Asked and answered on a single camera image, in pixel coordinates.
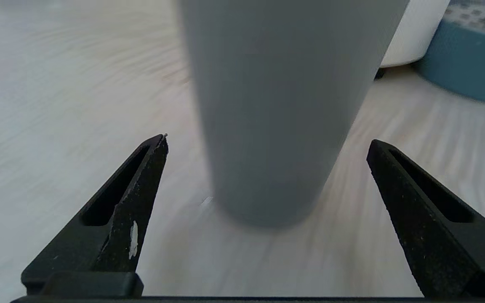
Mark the grey plastic cup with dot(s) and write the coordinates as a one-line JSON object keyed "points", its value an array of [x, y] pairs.
{"points": [[280, 105]]}

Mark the round blue-grey drip tray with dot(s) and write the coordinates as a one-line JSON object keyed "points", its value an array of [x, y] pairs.
{"points": [[470, 63]]}

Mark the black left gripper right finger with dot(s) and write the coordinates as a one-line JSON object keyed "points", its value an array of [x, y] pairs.
{"points": [[436, 244]]}

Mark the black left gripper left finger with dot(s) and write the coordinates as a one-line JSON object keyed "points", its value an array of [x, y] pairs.
{"points": [[116, 235]]}

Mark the large clear water dispenser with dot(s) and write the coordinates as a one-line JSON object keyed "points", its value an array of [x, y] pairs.
{"points": [[415, 33]]}

